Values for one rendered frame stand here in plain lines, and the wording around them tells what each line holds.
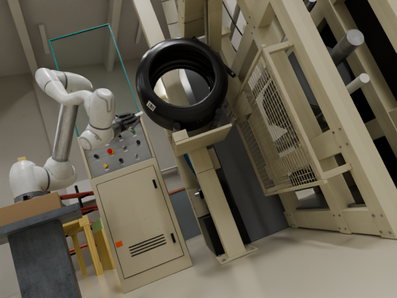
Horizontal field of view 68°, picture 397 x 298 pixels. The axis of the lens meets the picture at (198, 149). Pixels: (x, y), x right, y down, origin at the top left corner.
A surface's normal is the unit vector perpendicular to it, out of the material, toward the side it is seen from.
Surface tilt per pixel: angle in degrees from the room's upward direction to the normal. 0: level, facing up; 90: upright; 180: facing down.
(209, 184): 90
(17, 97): 90
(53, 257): 90
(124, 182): 90
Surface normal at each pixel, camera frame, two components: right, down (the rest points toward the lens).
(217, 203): 0.06, -0.22
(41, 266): 0.33, -0.30
